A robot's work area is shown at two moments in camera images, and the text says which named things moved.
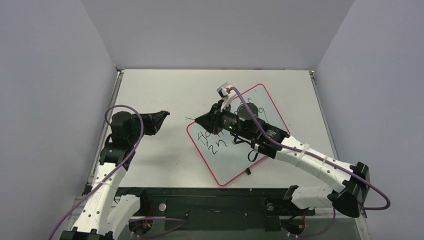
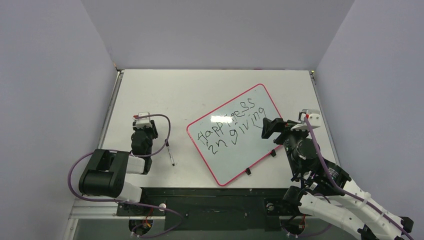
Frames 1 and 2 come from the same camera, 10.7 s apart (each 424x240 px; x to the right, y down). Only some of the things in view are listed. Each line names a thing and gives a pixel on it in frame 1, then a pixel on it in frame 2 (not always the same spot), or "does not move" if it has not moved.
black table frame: (218, 209) does not move
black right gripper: (215, 119) -> (281, 129)
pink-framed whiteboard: (224, 158) does not move
